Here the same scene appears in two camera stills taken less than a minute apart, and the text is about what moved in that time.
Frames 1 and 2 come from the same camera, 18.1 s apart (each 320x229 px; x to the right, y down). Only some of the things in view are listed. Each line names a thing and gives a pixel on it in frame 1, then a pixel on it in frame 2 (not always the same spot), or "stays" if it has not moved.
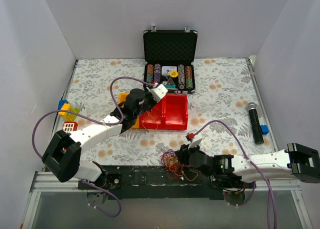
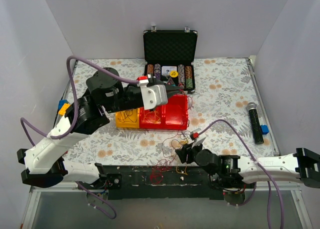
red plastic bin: x=175 y=112 stays
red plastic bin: x=155 y=118 stays
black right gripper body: x=185 y=153 stays
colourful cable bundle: x=171 y=162 -> x=170 y=144
